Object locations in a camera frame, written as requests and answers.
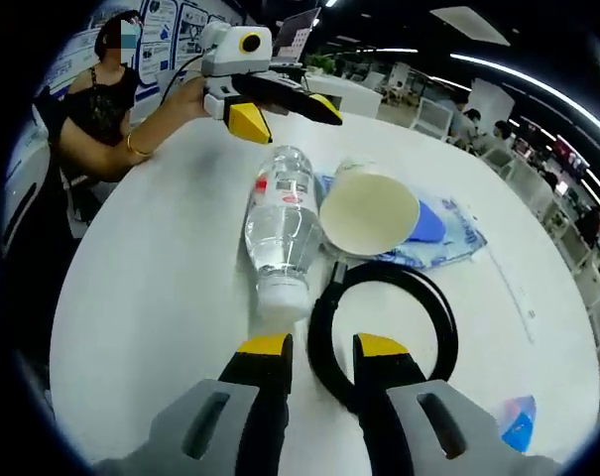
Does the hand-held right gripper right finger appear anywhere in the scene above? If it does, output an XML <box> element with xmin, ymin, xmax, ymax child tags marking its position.
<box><xmin>352</xmin><ymin>332</ymin><xmax>563</xmax><ymax>476</ymax></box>

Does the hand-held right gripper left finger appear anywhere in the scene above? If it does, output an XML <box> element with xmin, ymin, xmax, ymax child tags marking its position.
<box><xmin>93</xmin><ymin>332</ymin><xmax>295</xmax><ymax>476</ymax></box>

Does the clear water bottle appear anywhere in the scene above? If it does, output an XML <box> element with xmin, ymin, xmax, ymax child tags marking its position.
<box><xmin>243</xmin><ymin>144</ymin><xmax>326</xmax><ymax>324</ymax></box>

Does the blue wet wipes packet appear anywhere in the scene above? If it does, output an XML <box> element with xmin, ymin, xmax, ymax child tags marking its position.
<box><xmin>491</xmin><ymin>394</ymin><xmax>539</xmax><ymax>454</ymax></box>

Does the white paper cup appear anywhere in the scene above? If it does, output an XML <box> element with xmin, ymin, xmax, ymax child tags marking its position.
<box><xmin>318</xmin><ymin>157</ymin><xmax>421</xmax><ymax>256</ymax></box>

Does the clear bag with blue disc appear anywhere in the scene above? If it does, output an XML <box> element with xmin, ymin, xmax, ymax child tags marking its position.
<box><xmin>312</xmin><ymin>170</ymin><xmax>489</xmax><ymax>270</ymax></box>

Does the person's left hand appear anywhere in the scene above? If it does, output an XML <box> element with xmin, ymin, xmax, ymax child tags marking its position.
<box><xmin>172</xmin><ymin>74</ymin><xmax>216</xmax><ymax>120</ymax></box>

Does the green potted plant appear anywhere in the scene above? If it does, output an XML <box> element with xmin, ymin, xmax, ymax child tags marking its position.
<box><xmin>302</xmin><ymin>53</ymin><xmax>337</xmax><ymax>76</ymax></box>

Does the grey laptop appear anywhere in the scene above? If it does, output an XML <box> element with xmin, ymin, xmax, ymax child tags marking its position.
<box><xmin>268</xmin><ymin>6</ymin><xmax>323</xmax><ymax>68</ymax></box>

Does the row of white office chairs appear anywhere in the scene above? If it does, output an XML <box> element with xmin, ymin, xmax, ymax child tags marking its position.
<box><xmin>412</xmin><ymin>96</ymin><xmax>600</xmax><ymax>348</ymax></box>

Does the long ceiling light strip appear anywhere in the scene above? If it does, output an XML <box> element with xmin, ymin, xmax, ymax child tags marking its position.
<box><xmin>449</xmin><ymin>53</ymin><xmax>600</xmax><ymax>146</ymax></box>

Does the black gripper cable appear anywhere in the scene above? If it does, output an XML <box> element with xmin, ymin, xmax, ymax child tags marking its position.
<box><xmin>157</xmin><ymin>51</ymin><xmax>204</xmax><ymax>106</ymax></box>

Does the blue white wall poster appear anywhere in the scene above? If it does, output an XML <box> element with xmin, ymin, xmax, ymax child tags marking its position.
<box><xmin>46</xmin><ymin>0</ymin><xmax>231</xmax><ymax>96</ymax></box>

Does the gold bracelet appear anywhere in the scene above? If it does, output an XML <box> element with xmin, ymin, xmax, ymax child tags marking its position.
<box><xmin>125</xmin><ymin>130</ymin><xmax>153</xmax><ymax>158</ymax></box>

